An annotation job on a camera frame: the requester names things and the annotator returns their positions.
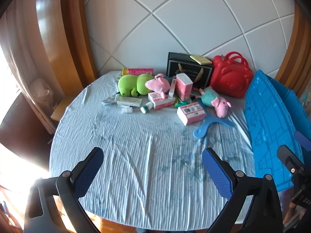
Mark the wooden arch frame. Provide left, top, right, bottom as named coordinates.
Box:
left=274, top=2, right=311, bottom=95
left=36, top=0, right=98, bottom=88

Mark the pink box with barcode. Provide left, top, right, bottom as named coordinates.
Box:
left=177, top=103, right=207, bottom=126

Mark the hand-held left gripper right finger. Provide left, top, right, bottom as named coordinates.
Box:
left=202, top=147, right=283, bottom=233

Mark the clear plastic wrapper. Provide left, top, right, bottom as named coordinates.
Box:
left=101, top=95, right=119, bottom=106

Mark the green plush toy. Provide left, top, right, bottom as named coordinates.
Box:
left=118, top=74, right=154, bottom=96

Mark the pink pig plush blue dress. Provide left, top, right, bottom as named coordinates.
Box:
left=145, top=74, right=173, bottom=99

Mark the blue folding plastic crate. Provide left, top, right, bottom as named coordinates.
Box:
left=244, top=70, right=311, bottom=192

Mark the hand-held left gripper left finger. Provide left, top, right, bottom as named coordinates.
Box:
left=24, top=147, right=104, bottom=233

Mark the red bear-embossed suitcase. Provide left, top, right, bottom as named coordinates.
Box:
left=209, top=51, right=253, bottom=99

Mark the pink tube can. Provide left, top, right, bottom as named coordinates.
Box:
left=122, top=68, right=154, bottom=76

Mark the long white medicine box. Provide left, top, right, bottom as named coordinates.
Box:
left=117, top=96, right=142, bottom=107

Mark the blue striped tablecloth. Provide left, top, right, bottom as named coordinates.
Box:
left=49, top=70, right=258, bottom=231

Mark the slim white carton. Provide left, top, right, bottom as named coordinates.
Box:
left=169, top=78, right=176, bottom=99

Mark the blue plastic boomerang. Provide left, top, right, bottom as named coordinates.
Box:
left=193, top=112, right=234, bottom=139

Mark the white bottle green cap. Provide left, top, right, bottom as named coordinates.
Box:
left=140, top=102, right=154, bottom=114

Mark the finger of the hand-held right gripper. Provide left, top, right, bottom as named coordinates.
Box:
left=277, top=145, right=306, bottom=179
left=294, top=130, right=311, bottom=151

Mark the translucent plastic bag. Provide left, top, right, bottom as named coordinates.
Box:
left=30, top=78, right=54, bottom=102

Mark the wooden chair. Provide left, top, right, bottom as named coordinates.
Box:
left=51, top=97, right=73, bottom=122

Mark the beige curtain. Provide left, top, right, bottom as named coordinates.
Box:
left=0, top=5, right=56, bottom=134

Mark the red white medicine box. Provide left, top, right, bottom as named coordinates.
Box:
left=153, top=98, right=175, bottom=110
left=148, top=92, right=169, bottom=104

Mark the green wipes packet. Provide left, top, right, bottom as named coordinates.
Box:
left=175, top=95, right=202, bottom=107

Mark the black gift box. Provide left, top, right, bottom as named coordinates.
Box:
left=166, top=52, right=214, bottom=89

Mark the dark wooden panel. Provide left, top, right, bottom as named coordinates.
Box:
left=0, top=93, right=55, bottom=161

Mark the pink pig plush teal shirt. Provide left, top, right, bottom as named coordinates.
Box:
left=199, top=87, right=232, bottom=118

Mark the pink tissue pack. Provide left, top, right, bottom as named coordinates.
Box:
left=175, top=73, right=193, bottom=101

